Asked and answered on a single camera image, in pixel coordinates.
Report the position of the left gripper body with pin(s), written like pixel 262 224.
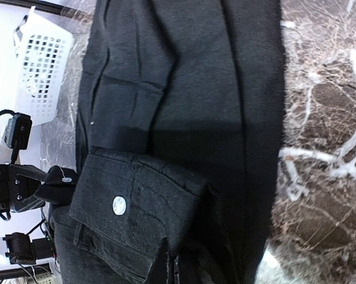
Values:
pixel 9 183

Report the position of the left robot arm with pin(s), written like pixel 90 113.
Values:
pixel 18 248

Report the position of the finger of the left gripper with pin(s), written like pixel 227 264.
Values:
pixel 20 203
pixel 27 171

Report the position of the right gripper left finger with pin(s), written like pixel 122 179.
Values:
pixel 161 270

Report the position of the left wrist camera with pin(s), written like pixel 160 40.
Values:
pixel 17 132

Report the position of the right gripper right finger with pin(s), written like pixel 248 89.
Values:
pixel 185 268

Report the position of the left black frame post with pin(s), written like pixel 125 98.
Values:
pixel 57 9

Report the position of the black long sleeve shirt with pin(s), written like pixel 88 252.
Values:
pixel 178 129

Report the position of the grey plastic basket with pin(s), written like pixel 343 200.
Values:
pixel 42 50

